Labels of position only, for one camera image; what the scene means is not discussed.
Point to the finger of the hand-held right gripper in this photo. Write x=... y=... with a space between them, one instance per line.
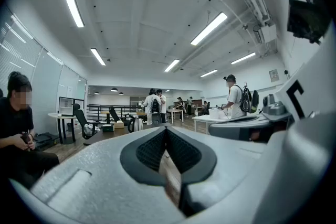
x=236 y=131

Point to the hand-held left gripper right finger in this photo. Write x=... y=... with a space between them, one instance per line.
x=231 y=165

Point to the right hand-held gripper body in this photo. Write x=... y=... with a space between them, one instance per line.
x=309 y=91

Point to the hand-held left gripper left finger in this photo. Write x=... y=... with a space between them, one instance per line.
x=105 y=178

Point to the stainless steel kettle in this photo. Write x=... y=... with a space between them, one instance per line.
x=136 y=124

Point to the white bucket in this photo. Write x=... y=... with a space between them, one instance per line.
x=213 y=113

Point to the white rectangular table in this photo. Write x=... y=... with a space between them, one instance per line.
x=202 y=119

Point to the black box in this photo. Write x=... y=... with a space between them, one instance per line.
x=107 y=128

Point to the brown cardboard box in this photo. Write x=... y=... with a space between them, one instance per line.
x=119 y=125

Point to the long ceiling light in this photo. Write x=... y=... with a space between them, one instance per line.
x=172 y=65
x=209 y=29
x=243 y=58
x=98 y=56
x=209 y=73
x=72 y=2

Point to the small white table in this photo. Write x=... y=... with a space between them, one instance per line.
x=174 y=111

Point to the black metal railing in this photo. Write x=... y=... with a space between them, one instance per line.
x=120 y=108

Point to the white ceiling air unit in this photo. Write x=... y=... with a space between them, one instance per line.
x=266 y=32

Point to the round white table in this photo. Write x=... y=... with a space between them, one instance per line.
x=63 y=116

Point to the black glass-door cabinet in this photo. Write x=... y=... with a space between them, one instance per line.
x=65 y=106

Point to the white window blinds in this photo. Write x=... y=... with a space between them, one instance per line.
x=18 y=55

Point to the framed wall notice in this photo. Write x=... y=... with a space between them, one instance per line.
x=273 y=75

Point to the black wall screen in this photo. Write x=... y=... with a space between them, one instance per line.
x=305 y=21

